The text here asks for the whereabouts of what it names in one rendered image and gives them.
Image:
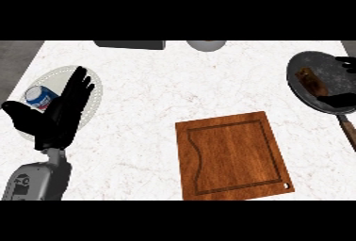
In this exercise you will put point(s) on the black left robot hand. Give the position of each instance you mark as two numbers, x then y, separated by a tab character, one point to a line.
65	103

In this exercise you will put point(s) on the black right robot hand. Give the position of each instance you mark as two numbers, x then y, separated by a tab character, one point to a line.
340	99

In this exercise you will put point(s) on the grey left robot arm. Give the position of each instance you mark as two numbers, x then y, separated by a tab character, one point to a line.
34	182

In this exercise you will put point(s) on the brown sweet potato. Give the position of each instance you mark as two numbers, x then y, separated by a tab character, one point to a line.
311	82

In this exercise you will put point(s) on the dark grey frying pan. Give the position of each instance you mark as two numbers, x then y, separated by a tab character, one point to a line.
323	70

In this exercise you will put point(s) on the brown wooden cutting board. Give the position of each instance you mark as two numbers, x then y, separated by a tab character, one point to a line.
233	157

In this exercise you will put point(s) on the blue and white can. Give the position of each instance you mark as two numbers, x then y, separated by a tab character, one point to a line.
38	96

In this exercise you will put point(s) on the white oval plate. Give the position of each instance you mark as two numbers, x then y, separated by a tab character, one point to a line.
54	81

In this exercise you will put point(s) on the dark grey flat appliance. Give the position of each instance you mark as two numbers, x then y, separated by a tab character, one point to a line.
131	44

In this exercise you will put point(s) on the grey round bowl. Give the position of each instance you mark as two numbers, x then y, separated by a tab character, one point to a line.
205	45

